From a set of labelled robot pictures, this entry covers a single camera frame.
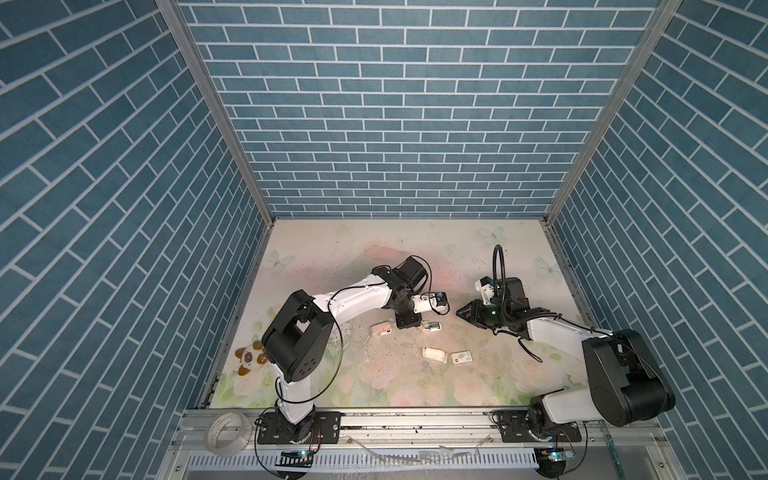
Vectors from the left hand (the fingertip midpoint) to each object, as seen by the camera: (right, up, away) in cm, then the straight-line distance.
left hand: (416, 318), depth 88 cm
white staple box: (+13, -10, -3) cm, 17 cm away
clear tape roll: (-48, -25, -14) cm, 56 cm away
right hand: (+13, +2, +2) cm, 13 cm away
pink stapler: (+5, -4, +4) cm, 7 cm away
